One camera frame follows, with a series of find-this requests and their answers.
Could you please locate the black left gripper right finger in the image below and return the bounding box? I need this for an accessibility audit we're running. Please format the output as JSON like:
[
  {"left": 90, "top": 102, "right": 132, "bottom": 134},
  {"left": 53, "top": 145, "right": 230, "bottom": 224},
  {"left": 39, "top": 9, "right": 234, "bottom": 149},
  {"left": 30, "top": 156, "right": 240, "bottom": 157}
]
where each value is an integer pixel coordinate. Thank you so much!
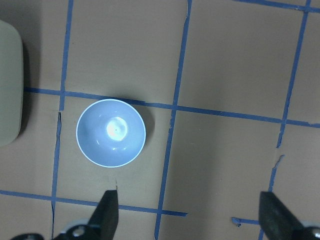
[{"left": 258, "top": 191, "right": 320, "bottom": 240}]

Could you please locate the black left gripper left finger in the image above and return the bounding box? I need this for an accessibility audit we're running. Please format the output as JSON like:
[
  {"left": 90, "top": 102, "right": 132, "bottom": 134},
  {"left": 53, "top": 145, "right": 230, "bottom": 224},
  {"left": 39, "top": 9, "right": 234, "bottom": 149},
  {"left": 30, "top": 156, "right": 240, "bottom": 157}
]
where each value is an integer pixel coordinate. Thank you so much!
[{"left": 55, "top": 190, "right": 119, "bottom": 240}]

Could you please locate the blue bowl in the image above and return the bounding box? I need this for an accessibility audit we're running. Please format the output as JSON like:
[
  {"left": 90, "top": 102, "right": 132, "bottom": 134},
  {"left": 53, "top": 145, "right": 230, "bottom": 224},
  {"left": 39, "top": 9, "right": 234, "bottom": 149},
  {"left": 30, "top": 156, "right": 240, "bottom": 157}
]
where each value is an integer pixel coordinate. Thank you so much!
[{"left": 75, "top": 99, "right": 147, "bottom": 168}]

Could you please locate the clear plastic lidded container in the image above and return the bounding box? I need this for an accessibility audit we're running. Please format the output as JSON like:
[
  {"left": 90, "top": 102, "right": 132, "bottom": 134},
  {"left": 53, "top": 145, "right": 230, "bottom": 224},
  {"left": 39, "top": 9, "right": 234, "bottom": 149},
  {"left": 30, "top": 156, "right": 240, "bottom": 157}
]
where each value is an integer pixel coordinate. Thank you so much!
[{"left": 0, "top": 21, "right": 24, "bottom": 147}]

